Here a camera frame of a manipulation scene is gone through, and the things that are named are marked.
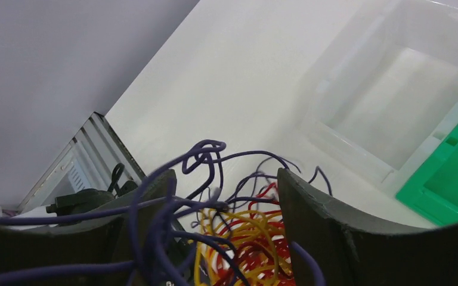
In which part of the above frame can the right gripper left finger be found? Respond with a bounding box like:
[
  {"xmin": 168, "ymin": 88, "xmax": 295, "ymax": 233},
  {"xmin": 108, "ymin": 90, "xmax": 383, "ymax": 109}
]
[{"xmin": 0, "ymin": 170, "xmax": 177, "ymax": 285}]

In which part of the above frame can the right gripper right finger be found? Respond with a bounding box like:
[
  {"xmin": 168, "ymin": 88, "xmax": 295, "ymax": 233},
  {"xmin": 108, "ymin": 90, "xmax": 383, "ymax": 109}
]
[{"xmin": 277, "ymin": 169, "xmax": 458, "ymax": 285}]

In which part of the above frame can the wire bundle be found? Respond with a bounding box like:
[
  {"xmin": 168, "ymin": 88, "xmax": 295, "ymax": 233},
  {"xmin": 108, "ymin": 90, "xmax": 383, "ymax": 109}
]
[{"xmin": 0, "ymin": 139, "xmax": 333, "ymax": 286}]

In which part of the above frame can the green plastic bin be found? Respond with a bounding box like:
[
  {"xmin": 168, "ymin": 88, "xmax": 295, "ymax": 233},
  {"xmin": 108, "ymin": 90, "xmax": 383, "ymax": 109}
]
[{"xmin": 396, "ymin": 124, "xmax": 458, "ymax": 226}]

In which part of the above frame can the clear plastic bin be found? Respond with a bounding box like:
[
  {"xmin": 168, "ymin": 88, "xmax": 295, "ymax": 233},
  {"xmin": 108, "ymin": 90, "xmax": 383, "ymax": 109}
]
[{"xmin": 300, "ymin": 1, "xmax": 458, "ymax": 194}]

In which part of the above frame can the aluminium frame rail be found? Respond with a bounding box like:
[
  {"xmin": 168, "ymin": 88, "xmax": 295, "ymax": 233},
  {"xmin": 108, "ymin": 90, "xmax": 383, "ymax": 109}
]
[{"xmin": 18, "ymin": 113, "xmax": 145, "ymax": 213}]

